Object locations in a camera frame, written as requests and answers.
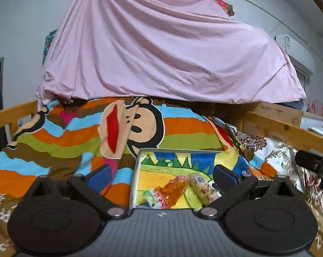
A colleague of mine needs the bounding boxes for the peanut brittle snack bar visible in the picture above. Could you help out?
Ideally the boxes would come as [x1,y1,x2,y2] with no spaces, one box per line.
[188,173,221,205]

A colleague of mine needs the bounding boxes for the white floral quilt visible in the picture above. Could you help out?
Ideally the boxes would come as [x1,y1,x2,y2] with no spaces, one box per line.
[225,122,323,257]

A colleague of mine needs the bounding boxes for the striped monkey cartoon blanket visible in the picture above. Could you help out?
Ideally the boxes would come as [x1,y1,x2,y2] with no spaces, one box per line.
[0,96,275,257]

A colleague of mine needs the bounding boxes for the orange red snack packet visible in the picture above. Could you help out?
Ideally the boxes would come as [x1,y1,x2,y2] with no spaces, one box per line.
[142,176,188,209]

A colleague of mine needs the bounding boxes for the metal tray with cartoon print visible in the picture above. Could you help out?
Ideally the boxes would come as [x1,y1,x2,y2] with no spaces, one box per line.
[129,147,248,211]

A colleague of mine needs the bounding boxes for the pink draped bed sheet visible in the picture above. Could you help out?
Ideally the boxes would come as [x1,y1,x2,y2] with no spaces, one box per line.
[37,0,306,105]

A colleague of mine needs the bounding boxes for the white wall air conditioner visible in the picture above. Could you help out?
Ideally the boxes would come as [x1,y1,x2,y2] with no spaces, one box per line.
[275,34,316,77]

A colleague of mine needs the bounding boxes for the wooden bed frame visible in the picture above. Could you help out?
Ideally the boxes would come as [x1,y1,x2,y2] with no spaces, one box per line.
[0,100,323,154]

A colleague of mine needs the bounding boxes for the colourful wall poster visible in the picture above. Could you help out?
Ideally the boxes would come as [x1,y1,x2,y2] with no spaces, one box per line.
[42,29,57,64]

